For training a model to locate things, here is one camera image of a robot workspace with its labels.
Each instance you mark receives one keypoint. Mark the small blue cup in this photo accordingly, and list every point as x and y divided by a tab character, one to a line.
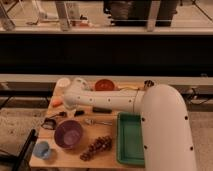
42	150

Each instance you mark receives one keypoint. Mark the bunch of dark grapes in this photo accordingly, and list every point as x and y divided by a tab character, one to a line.
99	145

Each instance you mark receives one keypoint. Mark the green plastic tray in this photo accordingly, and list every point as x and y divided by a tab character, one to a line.
129	140

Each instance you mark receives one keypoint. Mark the clear glass with white lid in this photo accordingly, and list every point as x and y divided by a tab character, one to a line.
63	82

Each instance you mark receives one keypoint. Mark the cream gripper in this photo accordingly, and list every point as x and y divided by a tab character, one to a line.
70	112

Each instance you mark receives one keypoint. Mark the purple bowl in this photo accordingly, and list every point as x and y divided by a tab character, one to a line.
68	134

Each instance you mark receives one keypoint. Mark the black rectangular block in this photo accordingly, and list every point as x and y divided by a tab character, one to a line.
101	110

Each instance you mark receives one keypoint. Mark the small metal cup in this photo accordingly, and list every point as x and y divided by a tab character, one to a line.
148	83

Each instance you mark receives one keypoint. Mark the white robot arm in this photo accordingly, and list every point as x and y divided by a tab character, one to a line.
166	132

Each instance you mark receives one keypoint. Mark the black handled brush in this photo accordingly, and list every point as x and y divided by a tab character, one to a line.
65	114

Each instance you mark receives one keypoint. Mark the red orange bowl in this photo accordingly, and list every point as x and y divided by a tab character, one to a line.
104	85

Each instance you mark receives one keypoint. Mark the black stand bar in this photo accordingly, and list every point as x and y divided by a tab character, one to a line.
31	137

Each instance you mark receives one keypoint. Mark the orange carrot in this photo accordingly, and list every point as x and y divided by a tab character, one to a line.
56	102

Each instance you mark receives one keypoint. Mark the yellow tongs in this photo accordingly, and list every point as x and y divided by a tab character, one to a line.
127	88

